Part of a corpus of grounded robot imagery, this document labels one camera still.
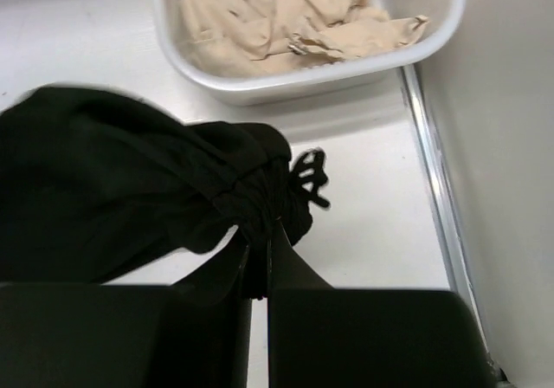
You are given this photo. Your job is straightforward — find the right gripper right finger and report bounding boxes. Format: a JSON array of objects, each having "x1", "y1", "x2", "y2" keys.
[{"x1": 267, "y1": 226, "x2": 489, "y2": 387}]

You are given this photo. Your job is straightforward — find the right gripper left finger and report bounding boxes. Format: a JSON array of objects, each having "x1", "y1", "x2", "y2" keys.
[{"x1": 1, "y1": 244, "x2": 251, "y2": 387}]

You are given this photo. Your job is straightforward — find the beige trousers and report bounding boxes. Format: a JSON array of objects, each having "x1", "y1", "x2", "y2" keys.
[{"x1": 180, "y1": 0, "x2": 428, "y2": 78}]

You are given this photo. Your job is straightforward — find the white plastic basket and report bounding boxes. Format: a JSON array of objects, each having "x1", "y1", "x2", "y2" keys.
[{"x1": 151, "y1": 0, "x2": 466, "y2": 106}]

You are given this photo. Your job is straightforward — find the black trousers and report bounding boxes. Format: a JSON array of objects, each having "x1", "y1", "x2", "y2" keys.
[{"x1": 1, "y1": 86, "x2": 330, "y2": 298}]

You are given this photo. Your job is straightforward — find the aluminium frame rail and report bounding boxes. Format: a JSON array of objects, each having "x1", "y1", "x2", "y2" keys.
[{"x1": 400, "y1": 62, "x2": 510, "y2": 383}]

